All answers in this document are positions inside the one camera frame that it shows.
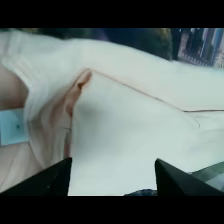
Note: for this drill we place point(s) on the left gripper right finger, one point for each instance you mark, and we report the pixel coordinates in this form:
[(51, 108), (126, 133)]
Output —
[(176, 183)]

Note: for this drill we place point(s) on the peach T-shirt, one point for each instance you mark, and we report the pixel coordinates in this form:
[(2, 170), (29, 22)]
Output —
[(126, 116)]

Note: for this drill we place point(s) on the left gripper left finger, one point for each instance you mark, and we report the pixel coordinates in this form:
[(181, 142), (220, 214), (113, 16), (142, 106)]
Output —
[(50, 181)]

